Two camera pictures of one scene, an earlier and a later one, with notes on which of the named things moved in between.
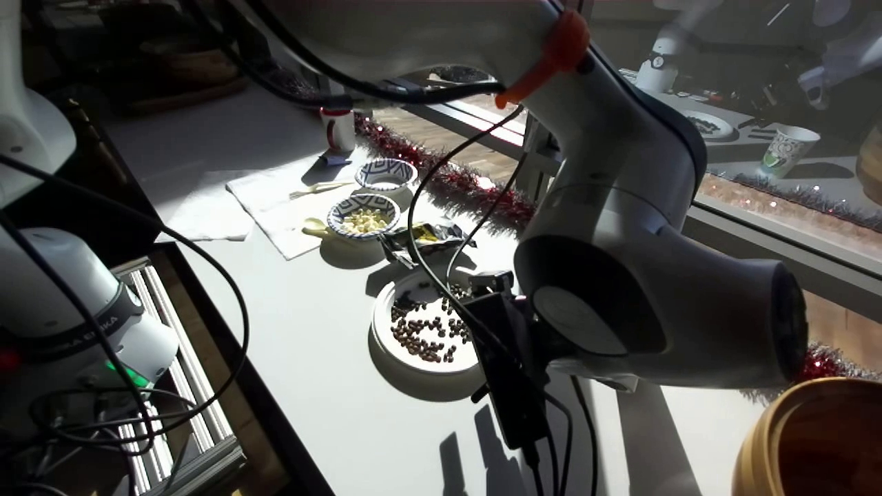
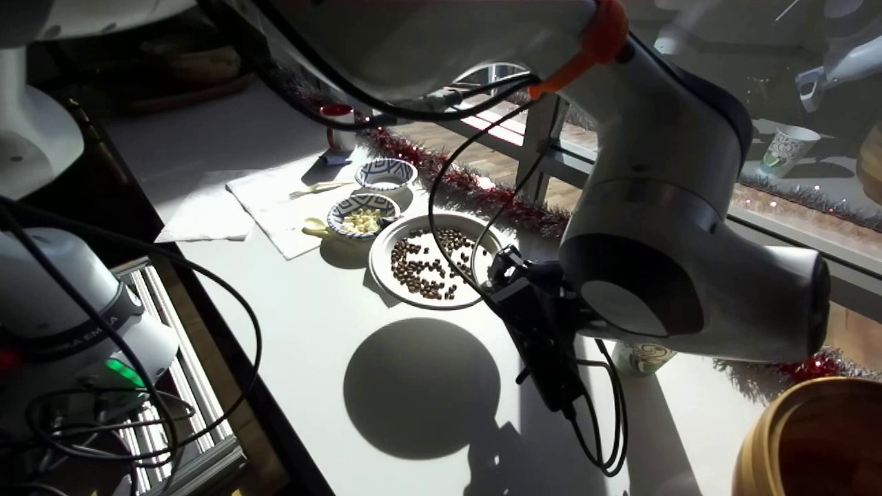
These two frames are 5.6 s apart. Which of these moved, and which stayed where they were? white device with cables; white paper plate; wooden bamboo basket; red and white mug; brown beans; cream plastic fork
Moved: white paper plate; brown beans
Stayed: wooden bamboo basket; cream plastic fork; white device with cables; red and white mug
